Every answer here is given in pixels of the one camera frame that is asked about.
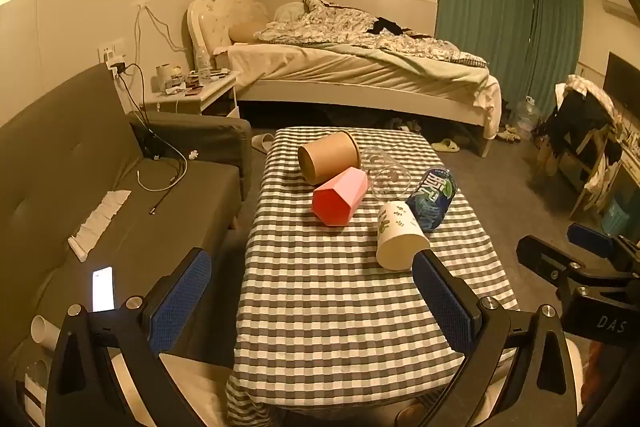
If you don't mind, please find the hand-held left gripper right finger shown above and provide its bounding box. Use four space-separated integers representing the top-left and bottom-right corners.
411 248 584 427

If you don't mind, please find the clear plastic cup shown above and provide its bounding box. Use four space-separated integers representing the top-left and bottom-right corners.
361 146 413 202

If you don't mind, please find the white charging cable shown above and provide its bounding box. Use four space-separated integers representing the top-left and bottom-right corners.
136 152 189 192

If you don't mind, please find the white wall socket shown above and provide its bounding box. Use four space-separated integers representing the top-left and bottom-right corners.
97 39 126 64

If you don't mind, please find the teal storage box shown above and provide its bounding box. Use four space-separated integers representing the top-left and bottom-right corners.
599 196 632 234

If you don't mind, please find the wide green curtain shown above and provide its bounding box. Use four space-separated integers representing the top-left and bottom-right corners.
434 0 537 82

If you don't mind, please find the narrow green curtain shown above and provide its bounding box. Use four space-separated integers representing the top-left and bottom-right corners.
529 0 585 84

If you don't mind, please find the lit smartphone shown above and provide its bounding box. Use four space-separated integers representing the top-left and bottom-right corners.
91 265 117 313

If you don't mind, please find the grey sofa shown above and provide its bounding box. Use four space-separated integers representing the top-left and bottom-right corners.
0 63 253 408

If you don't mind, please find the white ruffled pillow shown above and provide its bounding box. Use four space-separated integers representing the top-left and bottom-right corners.
214 0 269 44

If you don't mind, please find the wooden chair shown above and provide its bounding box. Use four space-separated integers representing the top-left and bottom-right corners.
531 74 627 221

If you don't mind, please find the blue drink can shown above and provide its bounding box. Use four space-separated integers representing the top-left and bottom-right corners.
405 166 458 233

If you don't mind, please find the white nightstand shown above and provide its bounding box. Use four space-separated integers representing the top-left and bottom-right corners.
142 71 241 120

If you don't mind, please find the white paper cup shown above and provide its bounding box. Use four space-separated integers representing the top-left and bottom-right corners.
30 314 64 351

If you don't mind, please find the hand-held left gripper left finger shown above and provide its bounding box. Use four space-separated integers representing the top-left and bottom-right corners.
44 248 213 427

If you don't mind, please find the brown paper cup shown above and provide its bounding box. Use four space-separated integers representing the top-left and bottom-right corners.
297 131 362 186

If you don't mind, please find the white wall cable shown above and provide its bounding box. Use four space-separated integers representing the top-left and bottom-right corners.
134 1 194 108

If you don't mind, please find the white bed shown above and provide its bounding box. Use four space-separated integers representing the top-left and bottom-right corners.
187 0 502 158

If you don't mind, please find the white folded cloth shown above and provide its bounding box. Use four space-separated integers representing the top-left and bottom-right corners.
67 189 132 263

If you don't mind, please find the white printed cup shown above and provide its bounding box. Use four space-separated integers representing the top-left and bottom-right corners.
375 201 432 270

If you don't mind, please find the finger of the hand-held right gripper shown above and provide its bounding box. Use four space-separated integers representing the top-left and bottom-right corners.
516 234 587 293
567 223 640 279

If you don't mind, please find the pink faceted cup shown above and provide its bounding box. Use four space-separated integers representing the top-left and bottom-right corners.
312 167 369 228

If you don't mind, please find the dark jacket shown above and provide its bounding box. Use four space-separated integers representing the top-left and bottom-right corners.
542 91 624 158

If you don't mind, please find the black garment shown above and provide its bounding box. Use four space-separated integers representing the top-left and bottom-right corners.
367 16 407 36

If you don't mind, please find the white air conditioner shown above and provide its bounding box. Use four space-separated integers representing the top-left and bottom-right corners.
597 0 640 26

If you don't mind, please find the black charging cable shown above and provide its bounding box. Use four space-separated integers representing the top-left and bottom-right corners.
115 63 189 215

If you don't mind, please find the clear plastic water jug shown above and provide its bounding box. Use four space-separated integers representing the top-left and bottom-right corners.
515 96 542 134

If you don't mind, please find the floral duvet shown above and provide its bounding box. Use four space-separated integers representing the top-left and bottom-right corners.
254 0 489 68

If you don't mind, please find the checkered cloth covered table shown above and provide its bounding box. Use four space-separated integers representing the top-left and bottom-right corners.
225 127 519 427

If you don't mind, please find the black television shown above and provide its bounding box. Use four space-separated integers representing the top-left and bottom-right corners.
602 51 640 108

